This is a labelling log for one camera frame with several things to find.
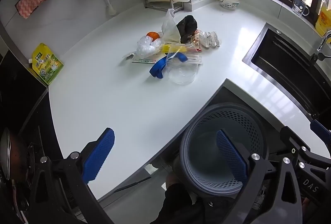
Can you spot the clear plastic wrappers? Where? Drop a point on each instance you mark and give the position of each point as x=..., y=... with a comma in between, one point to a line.
x=142, y=59

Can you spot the black sink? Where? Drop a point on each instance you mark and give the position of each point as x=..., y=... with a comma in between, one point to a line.
x=284, y=66

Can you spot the white patterned bowl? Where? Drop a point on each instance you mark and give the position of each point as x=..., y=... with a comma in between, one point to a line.
x=228, y=2

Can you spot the yellow plastic wrapper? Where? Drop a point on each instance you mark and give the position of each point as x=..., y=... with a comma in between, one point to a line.
x=169, y=48

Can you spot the white plastic bag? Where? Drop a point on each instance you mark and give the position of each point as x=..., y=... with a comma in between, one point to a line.
x=170, y=28

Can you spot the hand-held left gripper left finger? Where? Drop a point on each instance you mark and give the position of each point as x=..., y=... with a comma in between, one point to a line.
x=99, y=154

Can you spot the clear plastic bag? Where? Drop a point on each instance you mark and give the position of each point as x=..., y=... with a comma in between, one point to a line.
x=144, y=44

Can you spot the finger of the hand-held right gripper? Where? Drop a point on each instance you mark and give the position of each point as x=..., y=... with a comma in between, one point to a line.
x=320, y=129
x=297, y=142

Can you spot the grey perforated bin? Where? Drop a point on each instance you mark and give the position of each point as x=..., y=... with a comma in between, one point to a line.
x=204, y=136

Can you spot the clear zip bag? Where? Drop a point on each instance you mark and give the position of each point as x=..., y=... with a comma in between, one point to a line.
x=194, y=57

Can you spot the red white snack wrapper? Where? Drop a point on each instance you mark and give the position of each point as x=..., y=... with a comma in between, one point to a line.
x=196, y=39

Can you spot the chrome faucet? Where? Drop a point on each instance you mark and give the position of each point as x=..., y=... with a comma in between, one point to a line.
x=323, y=41

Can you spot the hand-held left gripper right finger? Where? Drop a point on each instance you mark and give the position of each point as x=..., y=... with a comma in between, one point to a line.
x=231, y=159

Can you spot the clear plastic cup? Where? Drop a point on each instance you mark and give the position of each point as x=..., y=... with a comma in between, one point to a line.
x=183, y=74

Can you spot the yellow oil bottle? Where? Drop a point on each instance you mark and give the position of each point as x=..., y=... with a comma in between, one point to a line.
x=324, y=22

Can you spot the green yellow pouch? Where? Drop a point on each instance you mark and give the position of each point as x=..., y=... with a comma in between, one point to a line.
x=47, y=63

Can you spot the black wok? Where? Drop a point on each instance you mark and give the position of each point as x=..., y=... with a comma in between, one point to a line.
x=15, y=162

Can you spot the glass mug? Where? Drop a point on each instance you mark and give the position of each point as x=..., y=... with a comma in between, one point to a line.
x=300, y=6

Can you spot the orange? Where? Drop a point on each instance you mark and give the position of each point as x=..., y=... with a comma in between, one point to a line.
x=153, y=36

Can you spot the white paper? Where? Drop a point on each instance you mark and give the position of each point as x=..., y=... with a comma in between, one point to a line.
x=210, y=39

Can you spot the black stove top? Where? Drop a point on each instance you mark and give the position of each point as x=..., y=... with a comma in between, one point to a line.
x=25, y=99

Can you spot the black plastic bag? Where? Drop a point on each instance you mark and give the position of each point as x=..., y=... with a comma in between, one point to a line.
x=187, y=27

